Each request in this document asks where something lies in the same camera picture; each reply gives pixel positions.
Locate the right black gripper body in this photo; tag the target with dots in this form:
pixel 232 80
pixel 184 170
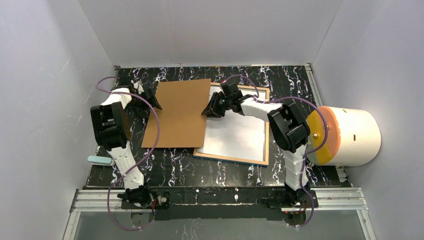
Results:
pixel 220 101

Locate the brown cardboard backing board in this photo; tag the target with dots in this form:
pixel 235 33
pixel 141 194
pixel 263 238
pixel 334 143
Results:
pixel 182 124

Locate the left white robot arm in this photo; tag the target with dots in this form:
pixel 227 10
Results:
pixel 112 132

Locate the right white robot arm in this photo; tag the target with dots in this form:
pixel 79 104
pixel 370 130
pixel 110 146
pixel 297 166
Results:
pixel 290 132

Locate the aluminium rail base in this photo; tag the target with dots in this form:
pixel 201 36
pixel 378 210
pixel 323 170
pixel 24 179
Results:
pixel 221 213

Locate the light blue eraser block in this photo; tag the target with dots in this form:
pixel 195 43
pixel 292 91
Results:
pixel 100 160

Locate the hot air balloon photo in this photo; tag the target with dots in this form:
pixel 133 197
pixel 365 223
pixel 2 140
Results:
pixel 238 136

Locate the blue wooden picture frame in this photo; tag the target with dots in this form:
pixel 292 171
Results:
pixel 232 160

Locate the white cylinder with orange face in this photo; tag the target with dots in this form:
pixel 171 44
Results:
pixel 354 138

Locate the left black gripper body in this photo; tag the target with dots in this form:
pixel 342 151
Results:
pixel 145 96

